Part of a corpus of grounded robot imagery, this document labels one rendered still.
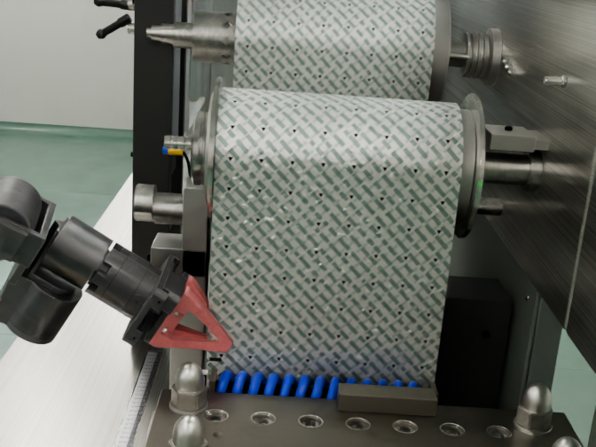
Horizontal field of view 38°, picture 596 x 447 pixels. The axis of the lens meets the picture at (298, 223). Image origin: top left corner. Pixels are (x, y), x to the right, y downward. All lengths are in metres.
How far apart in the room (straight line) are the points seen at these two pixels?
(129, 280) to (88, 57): 5.76
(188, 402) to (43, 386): 0.37
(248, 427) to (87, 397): 0.36
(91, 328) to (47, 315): 0.43
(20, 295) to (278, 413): 0.28
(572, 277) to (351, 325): 0.22
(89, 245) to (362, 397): 0.30
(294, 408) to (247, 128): 0.27
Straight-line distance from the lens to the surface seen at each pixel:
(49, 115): 6.73
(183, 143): 0.87
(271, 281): 0.87
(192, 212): 0.92
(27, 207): 0.85
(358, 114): 0.85
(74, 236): 0.86
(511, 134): 0.89
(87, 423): 1.08
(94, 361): 1.22
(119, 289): 0.86
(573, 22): 0.87
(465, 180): 0.85
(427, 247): 0.86
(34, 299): 0.89
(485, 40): 1.13
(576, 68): 0.85
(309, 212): 0.84
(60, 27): 6.61
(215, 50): 1.10
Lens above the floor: 1.45
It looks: 18 degrees down
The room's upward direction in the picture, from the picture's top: 4 degrees clockwise
